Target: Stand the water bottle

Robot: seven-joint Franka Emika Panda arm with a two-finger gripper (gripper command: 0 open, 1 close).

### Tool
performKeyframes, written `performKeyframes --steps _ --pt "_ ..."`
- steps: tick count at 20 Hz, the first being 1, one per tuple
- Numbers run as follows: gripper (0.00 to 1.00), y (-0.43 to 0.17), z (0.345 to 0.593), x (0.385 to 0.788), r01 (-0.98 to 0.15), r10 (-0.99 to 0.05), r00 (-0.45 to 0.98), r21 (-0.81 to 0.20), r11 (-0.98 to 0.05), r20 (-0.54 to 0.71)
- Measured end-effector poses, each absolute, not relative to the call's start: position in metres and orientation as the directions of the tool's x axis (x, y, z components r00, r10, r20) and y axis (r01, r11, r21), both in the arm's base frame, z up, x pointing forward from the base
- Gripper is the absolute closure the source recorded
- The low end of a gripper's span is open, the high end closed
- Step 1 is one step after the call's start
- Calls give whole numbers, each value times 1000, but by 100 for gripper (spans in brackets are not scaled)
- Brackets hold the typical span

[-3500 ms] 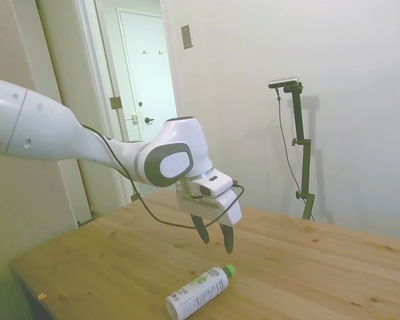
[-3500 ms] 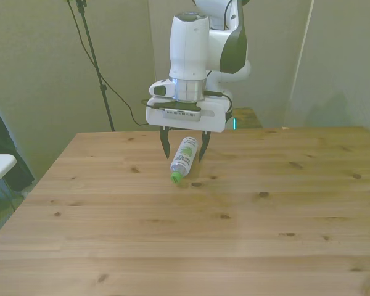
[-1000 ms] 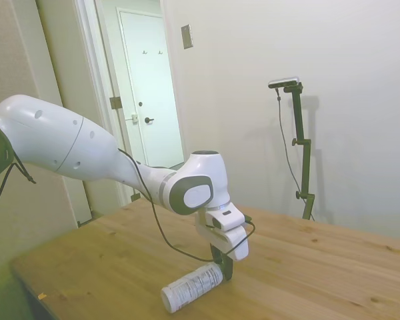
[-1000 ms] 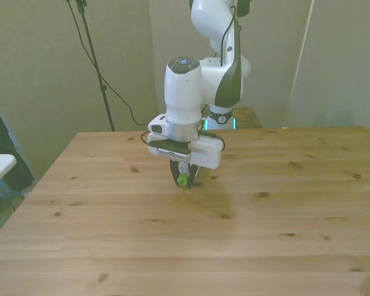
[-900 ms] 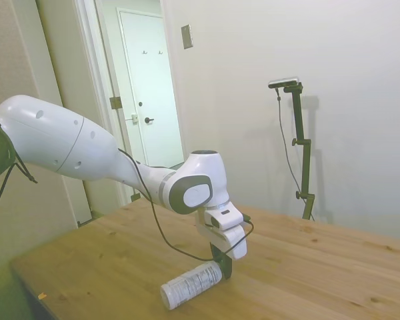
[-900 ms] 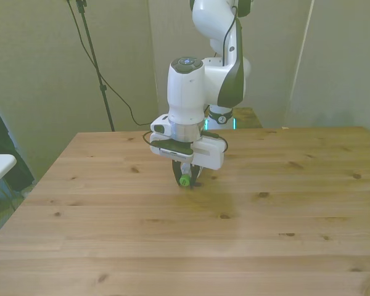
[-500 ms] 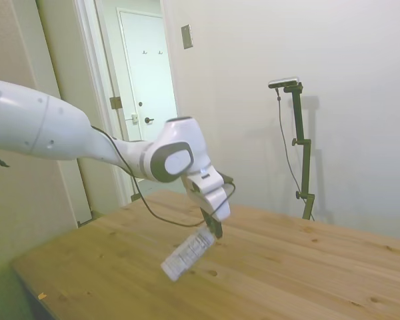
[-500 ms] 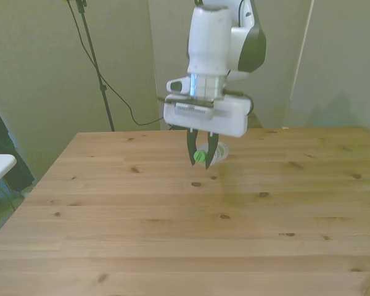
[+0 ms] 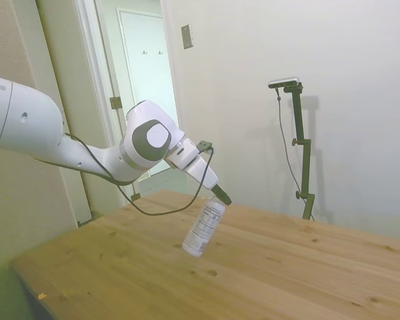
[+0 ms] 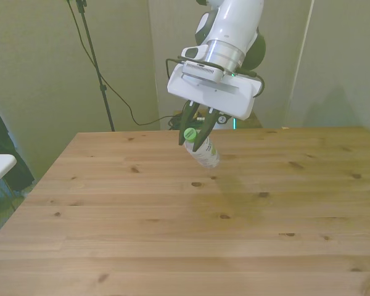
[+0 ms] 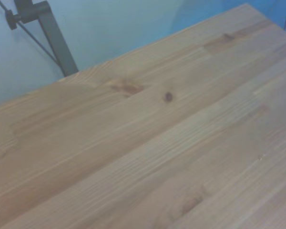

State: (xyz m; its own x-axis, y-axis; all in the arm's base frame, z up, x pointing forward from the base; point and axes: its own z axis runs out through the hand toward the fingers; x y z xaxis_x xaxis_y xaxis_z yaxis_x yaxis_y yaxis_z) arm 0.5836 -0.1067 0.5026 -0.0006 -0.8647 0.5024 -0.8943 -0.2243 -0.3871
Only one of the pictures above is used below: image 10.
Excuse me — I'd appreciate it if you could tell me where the black tripod camera cable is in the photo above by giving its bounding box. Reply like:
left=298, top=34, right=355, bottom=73
left=67, top=0, right=186, bottom=126

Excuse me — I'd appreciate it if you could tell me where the coconut water bottle green cap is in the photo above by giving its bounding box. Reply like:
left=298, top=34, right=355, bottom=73
left=182, top=126, right=221, bottom=170

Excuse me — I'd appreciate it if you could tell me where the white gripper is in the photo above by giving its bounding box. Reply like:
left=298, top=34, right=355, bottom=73
left=166, top=63, right=263, bottom=152

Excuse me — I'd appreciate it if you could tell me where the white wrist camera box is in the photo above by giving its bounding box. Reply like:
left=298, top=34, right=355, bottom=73
left=181, top=60, right=226, bottom=83

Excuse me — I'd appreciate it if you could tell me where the black tripod pole stand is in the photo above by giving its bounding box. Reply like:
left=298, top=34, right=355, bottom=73
left=66, top=0, right=116, bottom=133

